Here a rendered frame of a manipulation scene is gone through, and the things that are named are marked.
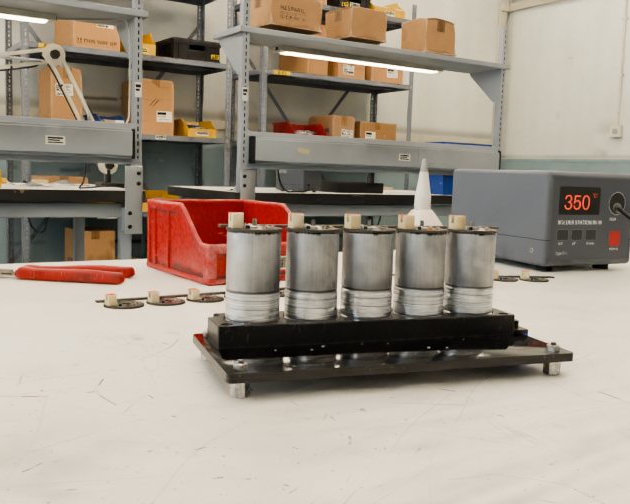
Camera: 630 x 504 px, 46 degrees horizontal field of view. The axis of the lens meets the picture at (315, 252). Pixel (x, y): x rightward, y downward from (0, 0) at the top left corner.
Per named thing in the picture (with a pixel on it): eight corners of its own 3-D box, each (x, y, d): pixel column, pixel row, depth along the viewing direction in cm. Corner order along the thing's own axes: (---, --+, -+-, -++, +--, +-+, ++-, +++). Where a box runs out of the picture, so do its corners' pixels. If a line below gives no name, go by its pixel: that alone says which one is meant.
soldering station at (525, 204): (631, 270, 75) (639, 174, 74) (544, 273, 70) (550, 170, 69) (527, 253, 89) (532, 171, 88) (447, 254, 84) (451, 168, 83)
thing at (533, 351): (485, 340, 40) (487, 320, 40) (573, 376, 34) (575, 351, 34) (191, 356, 35) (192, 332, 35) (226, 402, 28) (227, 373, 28)
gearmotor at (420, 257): (451, 334, 36) (456, 228, 36) (405, 336, 35) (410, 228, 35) (426, 324, 38) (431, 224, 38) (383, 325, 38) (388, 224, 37)
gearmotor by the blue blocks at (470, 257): (500, 331, 37) (506, 229, 37) (457, 334, 36) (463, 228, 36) (474, 322, 39) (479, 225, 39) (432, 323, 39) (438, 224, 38)
